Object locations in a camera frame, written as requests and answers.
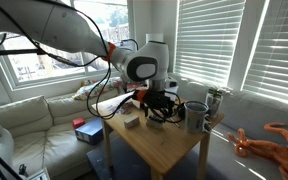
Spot papers on table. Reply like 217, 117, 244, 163
106, 99, 135, 115

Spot cream sofa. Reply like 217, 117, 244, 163
0, 87, 125, 180

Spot black round object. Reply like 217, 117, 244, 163
176, 102, 187, 120

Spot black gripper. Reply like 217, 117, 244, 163
142, 90, 175, 120

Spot narrow white window blind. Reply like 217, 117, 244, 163
173, 0, 247, 88

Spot grey cup with handle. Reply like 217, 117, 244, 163
183, 100, 214, 135

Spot glass jar with plant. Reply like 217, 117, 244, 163
205, 86, 226, 119

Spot white cylinder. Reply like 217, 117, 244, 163
145, 32, 165, 43

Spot white flat item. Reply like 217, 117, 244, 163
26, 167, 51, 180

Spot orange octopus plush toy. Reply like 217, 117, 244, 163
226, 121, 288, 180

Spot light grey sofa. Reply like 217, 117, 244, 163
165, 72, 288, 180

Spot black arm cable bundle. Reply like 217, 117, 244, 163
0, 0, 182, 180

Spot dark toy car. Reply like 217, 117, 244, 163
147, 114, 164, 123

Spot red box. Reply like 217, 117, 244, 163
71, 116, 87, 130

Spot floral pillow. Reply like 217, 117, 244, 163
71, 76, 124, 101

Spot translucent white plastic container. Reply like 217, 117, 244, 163
165, 76, 180, 101

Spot orange wrist mount bracket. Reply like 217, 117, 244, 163
136, 88, 149, 103

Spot small black object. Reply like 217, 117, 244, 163
18, 162, 30, 178

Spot chunky wooden block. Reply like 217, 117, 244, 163
123, 114, 141, 130

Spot wide white window blind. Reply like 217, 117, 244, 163
241, 0, 288, 105

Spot light wooden table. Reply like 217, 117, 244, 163
91, 94, 225, 180

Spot blue box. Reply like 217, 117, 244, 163
74, 117, 105, 146

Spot black horizontal bar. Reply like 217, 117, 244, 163
0, 48, 46, 63

